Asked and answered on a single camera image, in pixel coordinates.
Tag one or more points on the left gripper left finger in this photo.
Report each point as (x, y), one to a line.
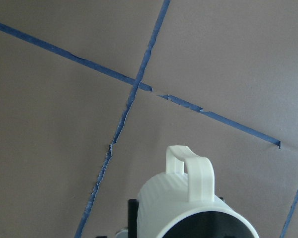
(131, 230)

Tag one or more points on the white ribbed HOME mug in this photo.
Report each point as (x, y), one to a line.
(181, 202)

